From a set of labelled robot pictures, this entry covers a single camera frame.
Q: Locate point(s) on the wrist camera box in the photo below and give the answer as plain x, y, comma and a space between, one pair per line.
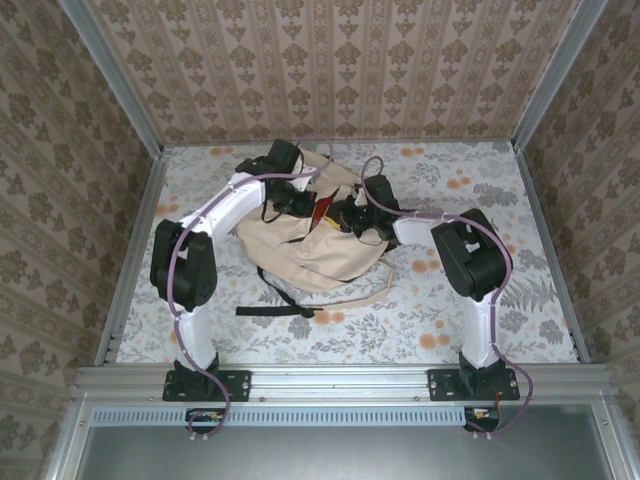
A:
300, 182
358, 196

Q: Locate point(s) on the cream canvas backpack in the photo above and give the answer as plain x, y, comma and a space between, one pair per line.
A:
320, 260

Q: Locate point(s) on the grey sheet metal panel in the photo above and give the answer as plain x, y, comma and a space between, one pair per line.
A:
340, 455

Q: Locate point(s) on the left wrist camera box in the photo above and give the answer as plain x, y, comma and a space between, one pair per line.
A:
300, 182

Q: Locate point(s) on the red pouch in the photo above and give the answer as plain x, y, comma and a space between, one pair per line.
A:
320, 212

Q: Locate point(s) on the small connector board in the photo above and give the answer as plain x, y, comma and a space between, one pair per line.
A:
482, 417
205, 419

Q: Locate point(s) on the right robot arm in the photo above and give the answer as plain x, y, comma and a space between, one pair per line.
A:
475, 255

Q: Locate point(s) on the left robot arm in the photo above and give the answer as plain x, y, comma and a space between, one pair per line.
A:
185, 265

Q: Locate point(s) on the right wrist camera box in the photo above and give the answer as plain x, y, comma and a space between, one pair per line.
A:
358, 196

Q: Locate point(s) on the aluminium frame rail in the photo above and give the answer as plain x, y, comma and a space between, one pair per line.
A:
425, 141
135, 250
550, 250

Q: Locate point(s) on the floral table cover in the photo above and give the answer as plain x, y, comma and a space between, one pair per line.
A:
380, 340

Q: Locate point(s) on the wide aluminium base rail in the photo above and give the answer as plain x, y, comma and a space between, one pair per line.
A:
340, 382

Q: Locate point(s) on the aluminium frame post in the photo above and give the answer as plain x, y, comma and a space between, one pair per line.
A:
121, 85
556, 75

